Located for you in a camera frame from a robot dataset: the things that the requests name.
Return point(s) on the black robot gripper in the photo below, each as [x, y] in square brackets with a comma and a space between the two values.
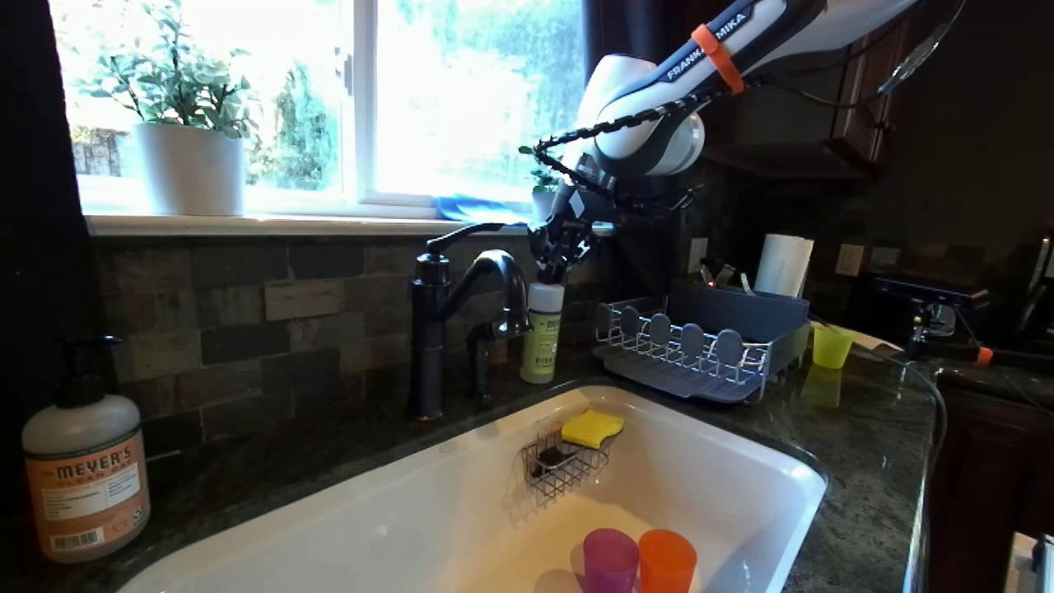
[587, 209]

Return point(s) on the green soap bottle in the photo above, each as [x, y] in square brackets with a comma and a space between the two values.
[542, 335]

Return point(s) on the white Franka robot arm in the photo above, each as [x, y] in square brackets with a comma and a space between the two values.
[768, 28]

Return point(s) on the orange soap bottle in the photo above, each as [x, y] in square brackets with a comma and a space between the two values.
[85, 481]

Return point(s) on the small plant in white pot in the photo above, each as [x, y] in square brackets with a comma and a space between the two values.
[542, 188]

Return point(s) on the blue cloth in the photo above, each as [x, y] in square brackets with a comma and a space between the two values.
[473, 209]

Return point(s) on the black kitchen faucet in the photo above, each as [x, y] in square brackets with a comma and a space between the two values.
[430, 332]

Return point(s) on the yellow sponge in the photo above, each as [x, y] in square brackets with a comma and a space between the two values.
[594, 430]

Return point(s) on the stainless steel dish rack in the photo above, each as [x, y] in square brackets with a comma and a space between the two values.
[704, 349]

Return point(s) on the kitchen window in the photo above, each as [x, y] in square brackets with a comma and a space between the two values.
[438, 101]

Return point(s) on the white paper towel roll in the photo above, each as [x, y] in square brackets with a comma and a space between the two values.
[786, 265]

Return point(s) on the dark window curtain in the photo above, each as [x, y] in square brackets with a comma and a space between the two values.
[611, 28]
[35, 166]

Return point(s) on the white kitchen sink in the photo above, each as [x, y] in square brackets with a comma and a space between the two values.
[704, 494]

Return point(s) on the green plastic cup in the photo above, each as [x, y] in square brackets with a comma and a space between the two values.
[832, 348]

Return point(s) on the orange plastic cup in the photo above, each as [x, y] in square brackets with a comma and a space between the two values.
[667, 561]

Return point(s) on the bushy plant in white pot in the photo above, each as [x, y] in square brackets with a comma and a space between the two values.
[185, 169]

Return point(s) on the wall outlet plate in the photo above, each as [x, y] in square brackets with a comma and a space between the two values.
[848, 257]
[699, 254]

